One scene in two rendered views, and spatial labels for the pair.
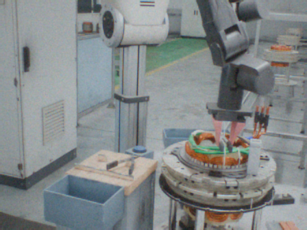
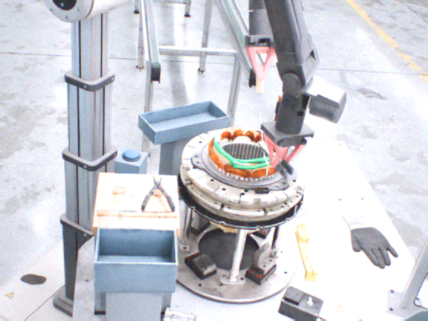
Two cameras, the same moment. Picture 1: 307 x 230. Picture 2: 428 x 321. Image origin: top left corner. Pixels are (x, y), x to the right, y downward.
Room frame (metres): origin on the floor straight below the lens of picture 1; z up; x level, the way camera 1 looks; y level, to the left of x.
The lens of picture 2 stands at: (0.10, 0.50, 1.88)
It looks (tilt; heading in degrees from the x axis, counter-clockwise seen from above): 34 degrees down; 329
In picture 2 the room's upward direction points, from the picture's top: 8 degrees clockwise
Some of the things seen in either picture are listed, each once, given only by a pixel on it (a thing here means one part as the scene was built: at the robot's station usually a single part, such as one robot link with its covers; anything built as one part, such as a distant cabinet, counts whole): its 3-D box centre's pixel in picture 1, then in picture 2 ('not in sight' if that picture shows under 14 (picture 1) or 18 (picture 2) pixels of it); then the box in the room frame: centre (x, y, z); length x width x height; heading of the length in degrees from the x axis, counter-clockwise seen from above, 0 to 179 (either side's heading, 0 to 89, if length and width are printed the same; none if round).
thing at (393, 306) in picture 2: not in sight; (403, 304); (0.73, -0.54, 0.78); 0.09 x 0.09 x 0.01; 46
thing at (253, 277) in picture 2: not in sight; (261, 270); (0.96, -0.22, 0.81); 0.08 x 0.05 x 0.02; 115
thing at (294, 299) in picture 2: not in sight; (301, 305); (0.82, -0.26, 0.81); 0.10 x 0.06 x 0.06; 38
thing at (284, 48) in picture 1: (279, 55); not in sight; (3.91, -1.19, 1.05); 0.22 x 0.22 x 0.20
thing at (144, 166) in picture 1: (113, 170); (137, 202); (1.05, 0.11, 1.05); 0.20 x 0.19 x 0.02; 158
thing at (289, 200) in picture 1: (273, 199); not in sight; (1.43, -0.48, 0.79); 0.15 x 0.05 x 0.02; 104
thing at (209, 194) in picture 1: (196, 189); (242, 209); (0.95, -0.12, 1.05); 0.09 x 0.04 x 0.01; 73
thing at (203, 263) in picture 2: not in sight; (204, 263); (1.02, -0.08, 0.83); 0.05 x 0.04 x 0.02; 11
